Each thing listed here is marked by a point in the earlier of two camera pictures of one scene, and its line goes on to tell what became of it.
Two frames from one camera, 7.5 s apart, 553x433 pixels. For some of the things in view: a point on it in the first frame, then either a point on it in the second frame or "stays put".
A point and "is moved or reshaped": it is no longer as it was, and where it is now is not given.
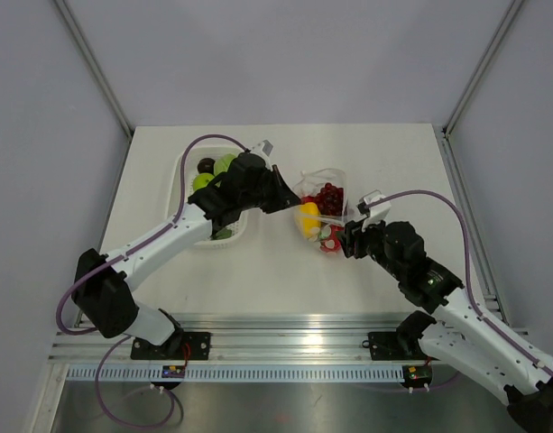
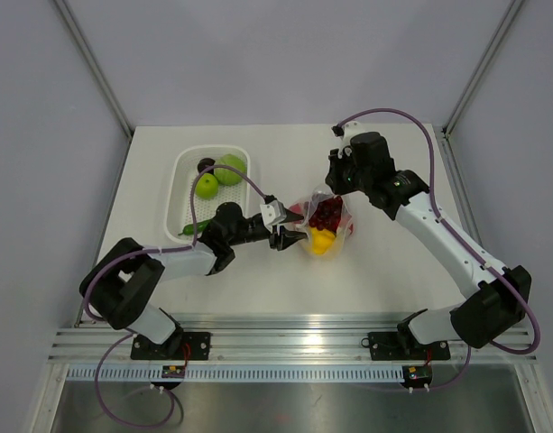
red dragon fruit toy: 327,231 to 298,207
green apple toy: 201,180 stays put
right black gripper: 353,233 to 334,177
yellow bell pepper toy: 310,216 to 321,240
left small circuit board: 173,372 stays put
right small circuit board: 417,375 stays put
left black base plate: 182,345 stays put
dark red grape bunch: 330,200 is moved or reshaped
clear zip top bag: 322,210 is moved or reshaped
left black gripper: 283,196 to 285,238
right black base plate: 395,345 stays put
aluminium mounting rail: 247,336 stays put
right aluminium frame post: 493,45 stays put
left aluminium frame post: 88,59 stays put
